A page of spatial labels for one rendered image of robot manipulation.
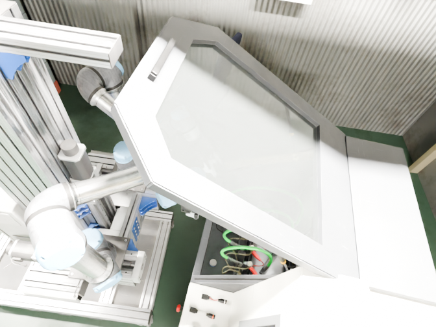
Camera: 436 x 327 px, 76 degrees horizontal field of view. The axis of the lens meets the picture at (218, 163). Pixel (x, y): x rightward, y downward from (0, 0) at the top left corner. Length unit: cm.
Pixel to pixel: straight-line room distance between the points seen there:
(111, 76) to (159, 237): 140
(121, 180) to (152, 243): 141
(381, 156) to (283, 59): 196
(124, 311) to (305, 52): 282
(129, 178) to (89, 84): 50
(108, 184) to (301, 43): 254
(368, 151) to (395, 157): 12
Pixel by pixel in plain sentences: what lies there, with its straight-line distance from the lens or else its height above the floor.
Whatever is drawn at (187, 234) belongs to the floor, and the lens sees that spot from 262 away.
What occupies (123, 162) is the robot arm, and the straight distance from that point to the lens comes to 154.
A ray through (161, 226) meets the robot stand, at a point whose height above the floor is 21.
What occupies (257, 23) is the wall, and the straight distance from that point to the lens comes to 301.
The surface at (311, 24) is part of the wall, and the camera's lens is 306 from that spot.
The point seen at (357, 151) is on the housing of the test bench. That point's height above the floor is 150.
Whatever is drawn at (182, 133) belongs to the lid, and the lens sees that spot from 78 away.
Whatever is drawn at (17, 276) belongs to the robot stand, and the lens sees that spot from 260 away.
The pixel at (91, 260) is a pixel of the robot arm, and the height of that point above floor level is 145.
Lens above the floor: 244
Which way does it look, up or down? 53 degrees down
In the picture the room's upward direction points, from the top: 10 degrees clockwise
